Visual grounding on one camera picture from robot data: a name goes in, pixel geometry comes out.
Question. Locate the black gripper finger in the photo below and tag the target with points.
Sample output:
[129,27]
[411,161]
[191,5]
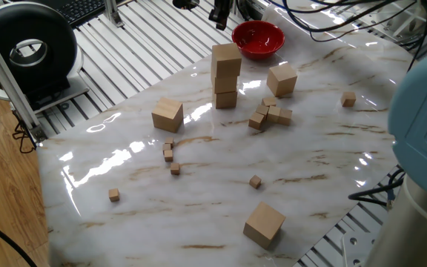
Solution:
[221,13]

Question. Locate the large wooden cube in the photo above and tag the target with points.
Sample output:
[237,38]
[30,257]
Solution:
[225,61]
[282,81]
[167,115]
[263,225]
[224,85]
[225,101]

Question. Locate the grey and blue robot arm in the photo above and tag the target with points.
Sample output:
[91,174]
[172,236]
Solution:
[417,148]

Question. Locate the black round object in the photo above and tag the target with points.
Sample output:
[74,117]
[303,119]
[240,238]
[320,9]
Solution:
[185,3]

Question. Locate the red bowl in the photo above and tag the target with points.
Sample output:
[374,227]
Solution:
[258,41]

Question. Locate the medium wooden cube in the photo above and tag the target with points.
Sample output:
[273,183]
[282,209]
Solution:
[269,101]
[256,121]
[261,110]
[273,114]
[348,99]
[284,117]

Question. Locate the small wooden cube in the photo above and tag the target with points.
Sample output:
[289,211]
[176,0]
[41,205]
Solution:
[255,181]
[169,141]
[168,155]
[175,168]
[113,195]
[166,147]

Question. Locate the black keyboard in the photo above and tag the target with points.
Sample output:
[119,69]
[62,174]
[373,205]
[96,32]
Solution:
[82,9]

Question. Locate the marble pattern board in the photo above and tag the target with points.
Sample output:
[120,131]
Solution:
[235,207]

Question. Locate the aluminium frame profile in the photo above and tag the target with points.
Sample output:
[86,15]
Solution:
[112,15]
[6,79]

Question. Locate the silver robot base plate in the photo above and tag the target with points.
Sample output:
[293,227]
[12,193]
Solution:
[358,248]

